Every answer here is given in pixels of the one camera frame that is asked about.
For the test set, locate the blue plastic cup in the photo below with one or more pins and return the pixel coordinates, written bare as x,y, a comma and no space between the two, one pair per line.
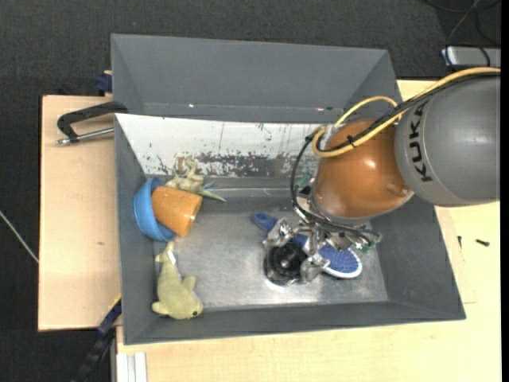
142,213

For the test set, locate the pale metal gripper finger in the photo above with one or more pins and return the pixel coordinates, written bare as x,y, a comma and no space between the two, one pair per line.
315,265
279,232

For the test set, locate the yellow-green plush dolphin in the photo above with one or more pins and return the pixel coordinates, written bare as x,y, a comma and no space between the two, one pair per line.
173,293

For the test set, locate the blue hairbrush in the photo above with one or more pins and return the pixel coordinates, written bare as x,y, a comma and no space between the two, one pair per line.
344,262

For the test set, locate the pale brown flat board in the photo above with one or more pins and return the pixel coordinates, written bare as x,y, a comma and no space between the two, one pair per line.
75,221

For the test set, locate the black round object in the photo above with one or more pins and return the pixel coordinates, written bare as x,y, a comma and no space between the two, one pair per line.
283,264

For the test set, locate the orange plastic cup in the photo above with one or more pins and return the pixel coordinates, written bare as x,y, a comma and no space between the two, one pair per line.
175,211

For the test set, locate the grey metal bin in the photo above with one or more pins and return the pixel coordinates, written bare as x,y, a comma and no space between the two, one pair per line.
238,74

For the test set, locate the green toy lizard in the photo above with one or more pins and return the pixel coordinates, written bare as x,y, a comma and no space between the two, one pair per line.
190,181

